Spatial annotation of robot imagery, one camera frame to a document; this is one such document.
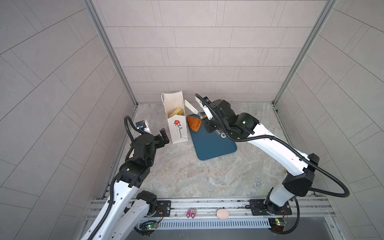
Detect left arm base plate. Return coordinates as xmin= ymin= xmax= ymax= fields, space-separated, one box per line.
xmin=151 ymin=201 xmax=172 ymax=218

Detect red-brown triangular bread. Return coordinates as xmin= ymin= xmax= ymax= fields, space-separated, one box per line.
xmin=187 ymin=116 xmax=202 ymax=132

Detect pink toy car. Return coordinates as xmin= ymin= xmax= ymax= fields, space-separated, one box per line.
xmin=186 ymin=209 xmax=197 ymax=219

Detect white paper gift bag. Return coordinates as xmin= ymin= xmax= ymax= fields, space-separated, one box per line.
xmin=161 ymin=91 xmax=188 ymax=144

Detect pink oval eraser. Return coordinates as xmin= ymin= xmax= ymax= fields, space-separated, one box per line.
xmin=217 ymin=209 xmax=230 ymax=220

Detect aluminium rail frame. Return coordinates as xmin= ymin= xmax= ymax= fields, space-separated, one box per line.
xmin=83 ymin=196 xmax=337 ymax=230

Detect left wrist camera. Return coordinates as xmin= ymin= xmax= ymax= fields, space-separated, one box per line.
xmin=135 ymin=121 xmax=151 ymax=134

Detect circuit board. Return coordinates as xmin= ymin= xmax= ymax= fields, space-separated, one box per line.
xmin=140 ymin=221 xmax=159 ymax=231
xmin=268 ymin=218 xmax=289 ymax=233

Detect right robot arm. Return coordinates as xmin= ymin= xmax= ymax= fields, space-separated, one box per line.
xmin=195 ymin=97 xmax=319 ymax=215

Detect right circuit board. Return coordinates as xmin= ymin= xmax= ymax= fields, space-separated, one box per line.
xmin=268 ymin=218 xmax=289 ymax=233

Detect striped bread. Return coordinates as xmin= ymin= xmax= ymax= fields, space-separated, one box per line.
xmin=168 ymin=108 xmax=184 ymax=118

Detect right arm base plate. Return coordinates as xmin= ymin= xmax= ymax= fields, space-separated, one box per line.
xmin=249 ymin=199 xmax=292 ymax=216

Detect left circuit board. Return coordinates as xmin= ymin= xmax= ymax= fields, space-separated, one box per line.
xmin=140 ymin=221 xmax=159 ymax=231

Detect white slotted tongs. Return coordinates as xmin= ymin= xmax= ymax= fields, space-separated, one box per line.
xmin=184 ymin=100 xmax=226 ymax=138

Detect teal tray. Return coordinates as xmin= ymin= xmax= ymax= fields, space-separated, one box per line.
xmin=190 ymin=125 xmax=238 ymax=161

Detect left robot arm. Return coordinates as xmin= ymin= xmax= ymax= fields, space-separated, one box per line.
xmin=82 ymin=129 xmax=170 ymax=240

